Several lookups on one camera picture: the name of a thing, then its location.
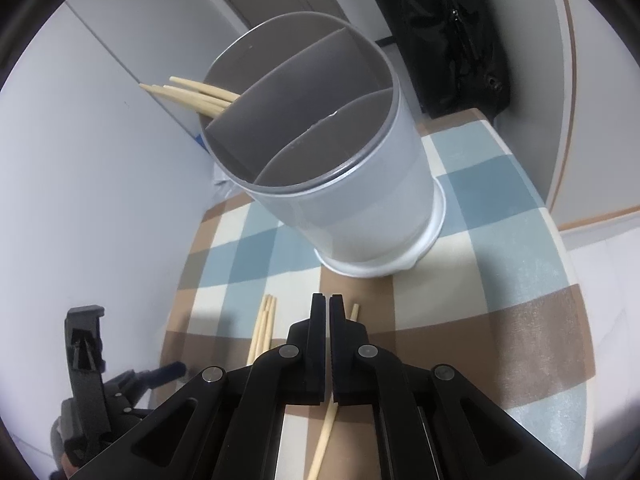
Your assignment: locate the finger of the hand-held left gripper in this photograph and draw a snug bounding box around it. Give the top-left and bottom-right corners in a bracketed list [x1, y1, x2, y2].
[64, 304, 109, 413]
[134, 360, 189, 390]

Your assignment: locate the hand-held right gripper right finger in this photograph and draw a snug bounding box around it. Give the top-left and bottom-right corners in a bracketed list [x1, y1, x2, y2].
[329, 295, 585, 480]

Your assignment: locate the white cabinet gold trim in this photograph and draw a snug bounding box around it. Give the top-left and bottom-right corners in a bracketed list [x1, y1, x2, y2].
[542, 0, 640, 233]

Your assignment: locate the white divided utensil holder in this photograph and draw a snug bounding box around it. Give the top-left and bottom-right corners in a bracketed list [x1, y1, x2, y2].
[202, 10, 446, 278]

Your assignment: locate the black backpack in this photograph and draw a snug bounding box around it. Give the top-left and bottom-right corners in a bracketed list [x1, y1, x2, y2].
[375, 0, 513, 121]

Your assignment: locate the wooden chopstick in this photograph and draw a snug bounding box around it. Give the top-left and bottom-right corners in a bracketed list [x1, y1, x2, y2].
[139, 83, 223, 117]
[256, 297, 277, 356]
[251, 296, 272, 361]
[177, 91, 231, 115]
[169, 76, 242, 101]
[246, 307, 267, 366]
[306, 303, 361, 480]
[161, 85, 235, 109]

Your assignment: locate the checkered tablecloth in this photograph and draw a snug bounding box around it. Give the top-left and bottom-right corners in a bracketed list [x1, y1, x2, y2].
[160, 107, 598, 480]

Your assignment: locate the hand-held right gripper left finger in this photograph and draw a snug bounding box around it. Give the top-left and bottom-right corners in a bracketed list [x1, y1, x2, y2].
[65, 293, 327, 480]

